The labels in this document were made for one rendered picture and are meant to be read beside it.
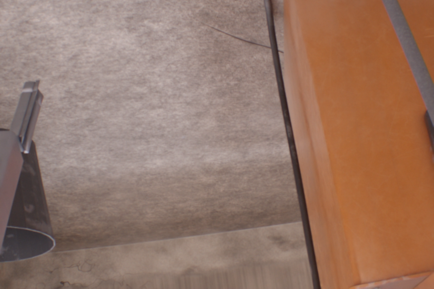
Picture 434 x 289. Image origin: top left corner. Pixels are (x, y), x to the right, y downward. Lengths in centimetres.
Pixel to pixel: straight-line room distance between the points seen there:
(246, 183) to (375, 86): 124
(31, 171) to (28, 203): 10
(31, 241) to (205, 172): 59
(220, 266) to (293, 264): 29
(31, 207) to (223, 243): 125
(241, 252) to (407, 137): 178
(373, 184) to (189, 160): 108
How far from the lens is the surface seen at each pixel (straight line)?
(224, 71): 162
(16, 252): 196
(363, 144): 109
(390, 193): 107
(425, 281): 105
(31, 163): 180
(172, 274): 279
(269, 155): 212
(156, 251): 282
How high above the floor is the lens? 78
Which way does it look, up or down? 24 degrees down
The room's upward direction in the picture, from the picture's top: 172 degrees clockwise
